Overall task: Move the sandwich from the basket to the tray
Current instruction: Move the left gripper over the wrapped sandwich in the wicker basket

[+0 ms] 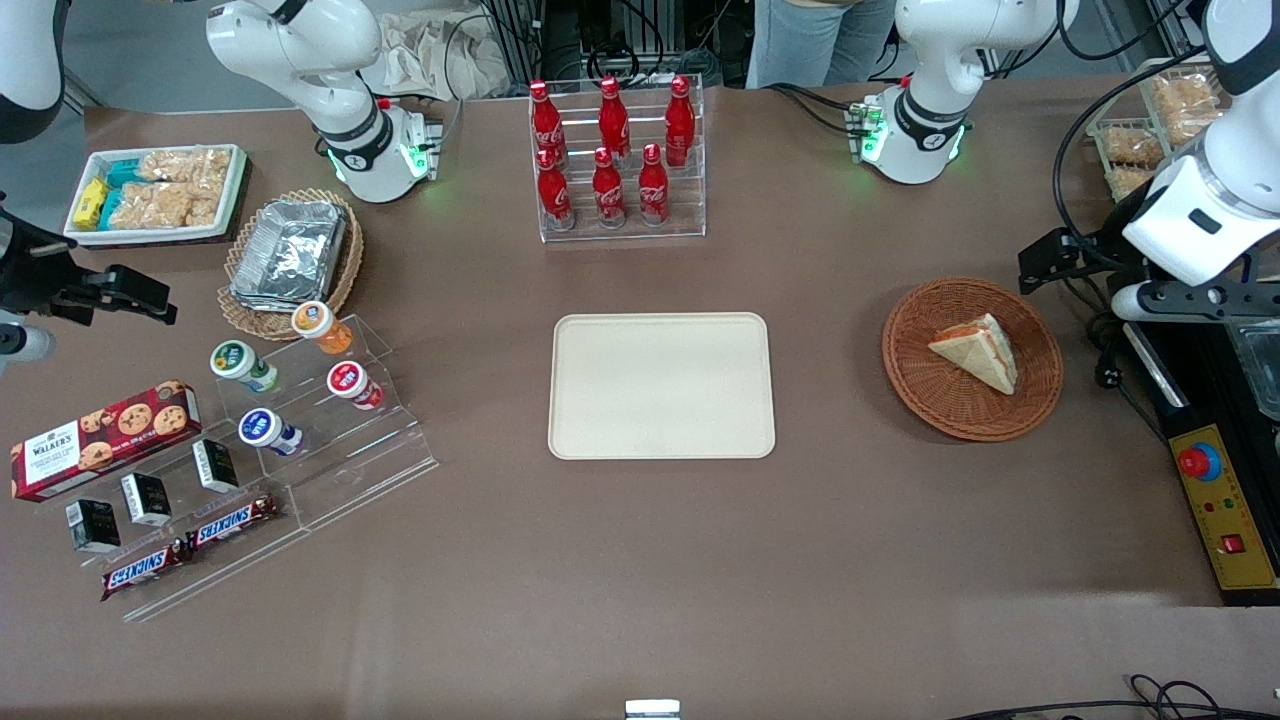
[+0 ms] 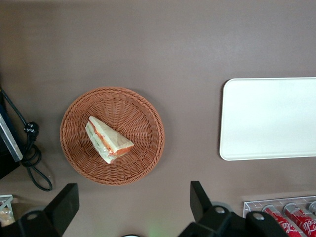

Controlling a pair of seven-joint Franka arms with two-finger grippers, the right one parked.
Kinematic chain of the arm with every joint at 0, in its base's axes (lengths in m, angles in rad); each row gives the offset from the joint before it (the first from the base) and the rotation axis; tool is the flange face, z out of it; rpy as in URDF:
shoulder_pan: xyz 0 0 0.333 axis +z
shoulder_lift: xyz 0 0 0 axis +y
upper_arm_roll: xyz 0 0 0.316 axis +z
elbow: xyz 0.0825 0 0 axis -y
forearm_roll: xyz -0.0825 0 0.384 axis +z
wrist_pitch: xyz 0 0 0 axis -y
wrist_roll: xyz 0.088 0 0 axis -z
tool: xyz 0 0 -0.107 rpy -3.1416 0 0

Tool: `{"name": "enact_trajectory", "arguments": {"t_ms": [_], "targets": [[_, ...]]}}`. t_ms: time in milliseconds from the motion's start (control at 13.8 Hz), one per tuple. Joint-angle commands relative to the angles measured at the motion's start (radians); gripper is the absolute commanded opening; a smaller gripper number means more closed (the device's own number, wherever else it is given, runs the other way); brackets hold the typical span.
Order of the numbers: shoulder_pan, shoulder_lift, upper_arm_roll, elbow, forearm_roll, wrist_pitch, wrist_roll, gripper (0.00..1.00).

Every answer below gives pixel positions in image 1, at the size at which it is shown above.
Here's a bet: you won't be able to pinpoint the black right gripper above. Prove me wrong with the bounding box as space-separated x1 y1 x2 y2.
0 204 180 328

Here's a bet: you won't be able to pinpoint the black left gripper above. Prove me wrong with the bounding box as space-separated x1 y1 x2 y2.
1019 229 1137 295

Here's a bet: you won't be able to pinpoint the triangle sandwich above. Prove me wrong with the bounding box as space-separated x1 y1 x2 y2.
927 312 1020 397

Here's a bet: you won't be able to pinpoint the tan oval wicker basket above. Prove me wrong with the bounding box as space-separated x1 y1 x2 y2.
216 187 366 343

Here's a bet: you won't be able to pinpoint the white rectangular snack tray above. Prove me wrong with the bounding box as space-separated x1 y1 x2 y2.
62 143 251 248

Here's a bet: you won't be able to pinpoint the brown round wicker basket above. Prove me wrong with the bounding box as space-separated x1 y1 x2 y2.
881 276 1066 444

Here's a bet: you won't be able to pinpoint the beige plastic serving tray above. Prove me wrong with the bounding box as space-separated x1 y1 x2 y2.
547 311 778 462

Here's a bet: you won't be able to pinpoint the yellow snack packet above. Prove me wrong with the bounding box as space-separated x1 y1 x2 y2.
73 177 111 231

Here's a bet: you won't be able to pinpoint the green lid gum jar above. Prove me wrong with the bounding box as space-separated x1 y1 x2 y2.
209 339 282 395

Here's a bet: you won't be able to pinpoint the red Walkers cookie box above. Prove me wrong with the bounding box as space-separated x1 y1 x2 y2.
9 379 203 504

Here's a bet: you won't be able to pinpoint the stack of foil trays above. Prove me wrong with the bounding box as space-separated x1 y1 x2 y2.
229 199 349 307

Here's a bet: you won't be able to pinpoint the blue lid gum jar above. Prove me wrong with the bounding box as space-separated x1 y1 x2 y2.
237 407 305 459

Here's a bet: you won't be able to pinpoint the orange lid gum jar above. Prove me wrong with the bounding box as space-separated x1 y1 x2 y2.
291 299 355 358

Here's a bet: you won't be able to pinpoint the small black carton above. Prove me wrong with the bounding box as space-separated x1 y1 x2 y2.
119 471 174 529
191 437 242 495
65 497 122 555

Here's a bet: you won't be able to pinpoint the red lid gum jar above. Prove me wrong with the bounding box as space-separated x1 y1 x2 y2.
326 360 387 412

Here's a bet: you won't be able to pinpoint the clear plastic container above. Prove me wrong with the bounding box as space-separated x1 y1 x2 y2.
1233 322 1280 419

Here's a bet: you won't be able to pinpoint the Snickers chocolate bar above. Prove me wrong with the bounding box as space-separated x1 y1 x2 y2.
184 492 282 554
99 539 193 603

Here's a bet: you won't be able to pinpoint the clear acrylic stepped stand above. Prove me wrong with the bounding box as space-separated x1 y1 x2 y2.
213 314 440 532
38 438 313 624

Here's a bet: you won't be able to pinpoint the black yellow control box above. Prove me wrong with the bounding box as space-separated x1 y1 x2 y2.
1124 318 1280 609

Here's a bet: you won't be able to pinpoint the person in blue jeans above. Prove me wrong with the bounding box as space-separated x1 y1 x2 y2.
744 0 899 90

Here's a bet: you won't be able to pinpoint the clear acrylic bottle rack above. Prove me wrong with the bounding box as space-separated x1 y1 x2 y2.
527 74 708 245

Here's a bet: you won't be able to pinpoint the crumpled beige bag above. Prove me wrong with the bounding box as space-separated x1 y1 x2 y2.
359 7 514 102

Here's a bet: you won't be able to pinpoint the red cola bottle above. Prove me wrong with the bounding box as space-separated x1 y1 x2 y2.
535 147 577 232
597 76 632 166
591 146 628 230
528 79 568 169
637 142 672 228
664 74 697 170

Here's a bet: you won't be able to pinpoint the black looping cable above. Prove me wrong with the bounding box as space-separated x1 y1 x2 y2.
1056 44 1217 247

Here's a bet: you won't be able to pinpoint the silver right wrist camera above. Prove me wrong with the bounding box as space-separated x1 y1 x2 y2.
0 322 58 369

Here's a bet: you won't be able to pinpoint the black cable with plug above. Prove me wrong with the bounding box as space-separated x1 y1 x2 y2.
1060 268 1173 443

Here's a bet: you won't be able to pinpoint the black arm base cables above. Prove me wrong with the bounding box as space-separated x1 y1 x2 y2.
767 82 864 137

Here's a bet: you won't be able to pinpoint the black floor cables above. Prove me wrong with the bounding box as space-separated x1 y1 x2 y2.
948 674 1280 720

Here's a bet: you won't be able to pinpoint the black cable bundle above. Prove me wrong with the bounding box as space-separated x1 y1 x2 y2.
444 0 743 87

